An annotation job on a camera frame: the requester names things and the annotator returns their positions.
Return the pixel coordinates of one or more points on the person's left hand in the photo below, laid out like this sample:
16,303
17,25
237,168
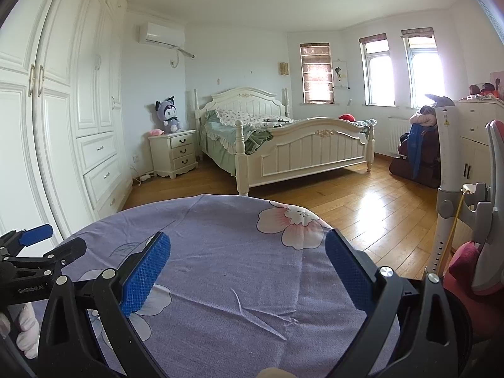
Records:
28,330

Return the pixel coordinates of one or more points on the dark red armchair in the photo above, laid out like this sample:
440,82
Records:
431,165

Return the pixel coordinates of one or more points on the white air conditioner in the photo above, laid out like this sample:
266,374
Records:
161,34

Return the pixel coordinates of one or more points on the wooden wall lamp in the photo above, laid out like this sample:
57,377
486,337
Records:
284,68

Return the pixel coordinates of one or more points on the white cabinet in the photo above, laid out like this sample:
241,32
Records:
476,126

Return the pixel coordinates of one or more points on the white wardrobe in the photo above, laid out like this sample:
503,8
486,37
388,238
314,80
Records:
59,106

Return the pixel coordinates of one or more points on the wall poster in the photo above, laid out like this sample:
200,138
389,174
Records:
341,75

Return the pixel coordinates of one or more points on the red ball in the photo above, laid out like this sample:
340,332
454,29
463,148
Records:
347,117

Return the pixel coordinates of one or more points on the purple plush toy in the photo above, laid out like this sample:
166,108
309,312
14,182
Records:
170,116

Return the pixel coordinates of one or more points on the cream wooden bed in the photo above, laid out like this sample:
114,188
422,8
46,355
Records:
307,149

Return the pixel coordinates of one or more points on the cream nightstand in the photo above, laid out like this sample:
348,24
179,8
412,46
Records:
175,153

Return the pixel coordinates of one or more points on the pile of clothes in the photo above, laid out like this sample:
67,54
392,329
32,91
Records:
427,116

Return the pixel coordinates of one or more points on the blue cloth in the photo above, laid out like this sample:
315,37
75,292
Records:
417,149

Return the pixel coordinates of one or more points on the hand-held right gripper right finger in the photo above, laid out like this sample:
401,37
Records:
348,271

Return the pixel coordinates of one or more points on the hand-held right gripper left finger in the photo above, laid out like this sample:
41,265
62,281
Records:
143,271

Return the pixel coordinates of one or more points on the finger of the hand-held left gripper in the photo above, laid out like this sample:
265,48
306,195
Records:
67,252
37,235

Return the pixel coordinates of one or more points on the purple floral tablecloth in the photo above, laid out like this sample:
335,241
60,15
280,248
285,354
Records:
236,267

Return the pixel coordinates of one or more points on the white radiator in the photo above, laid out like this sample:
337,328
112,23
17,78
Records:
399,136

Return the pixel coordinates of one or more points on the green quilt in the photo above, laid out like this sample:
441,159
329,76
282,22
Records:
258,138

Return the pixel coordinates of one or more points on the red seat cushion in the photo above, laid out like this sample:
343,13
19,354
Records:
464,267

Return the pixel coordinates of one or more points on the pink plush toy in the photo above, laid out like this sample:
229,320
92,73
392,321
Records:
156,132

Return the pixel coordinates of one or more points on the bright window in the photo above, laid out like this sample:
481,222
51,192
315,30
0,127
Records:
378,71
423,71

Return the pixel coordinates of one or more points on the window with brown blind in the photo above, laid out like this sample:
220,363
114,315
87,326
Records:
317,73

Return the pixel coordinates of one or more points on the white power strip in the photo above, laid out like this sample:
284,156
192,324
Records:
142,179

